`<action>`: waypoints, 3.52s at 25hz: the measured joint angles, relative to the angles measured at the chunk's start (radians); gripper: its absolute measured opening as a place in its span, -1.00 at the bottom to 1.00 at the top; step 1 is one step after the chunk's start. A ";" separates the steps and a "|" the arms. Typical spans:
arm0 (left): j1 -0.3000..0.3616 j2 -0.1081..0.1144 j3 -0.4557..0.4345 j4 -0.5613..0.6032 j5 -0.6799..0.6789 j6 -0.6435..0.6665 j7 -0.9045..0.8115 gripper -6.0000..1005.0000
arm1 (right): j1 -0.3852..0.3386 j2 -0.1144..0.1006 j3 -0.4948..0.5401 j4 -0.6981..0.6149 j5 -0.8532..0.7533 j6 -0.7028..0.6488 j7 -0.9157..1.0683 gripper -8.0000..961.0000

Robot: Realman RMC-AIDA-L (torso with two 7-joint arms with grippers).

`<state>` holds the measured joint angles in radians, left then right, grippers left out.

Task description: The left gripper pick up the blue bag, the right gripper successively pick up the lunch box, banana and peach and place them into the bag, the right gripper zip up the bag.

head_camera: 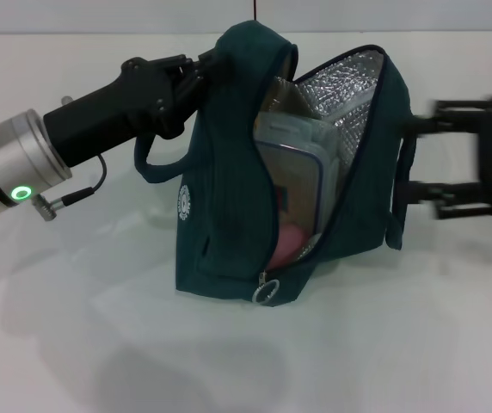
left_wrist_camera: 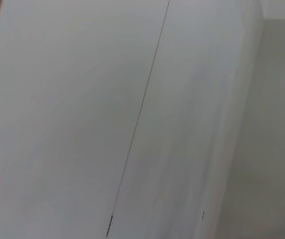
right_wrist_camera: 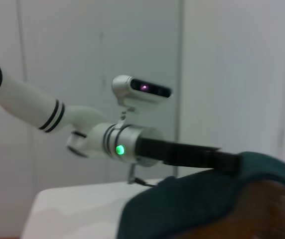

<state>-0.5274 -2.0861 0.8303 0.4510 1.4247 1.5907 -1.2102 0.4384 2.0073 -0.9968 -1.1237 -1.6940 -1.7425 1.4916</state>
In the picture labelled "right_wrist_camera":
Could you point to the dark teal lunch bag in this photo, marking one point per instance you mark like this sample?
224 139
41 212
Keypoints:
182 199

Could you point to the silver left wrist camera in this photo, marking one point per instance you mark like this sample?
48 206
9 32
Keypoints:
132 87

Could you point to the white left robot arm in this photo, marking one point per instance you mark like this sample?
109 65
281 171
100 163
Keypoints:
28 99

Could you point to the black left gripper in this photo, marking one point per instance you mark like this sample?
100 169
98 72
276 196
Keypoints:
172 152

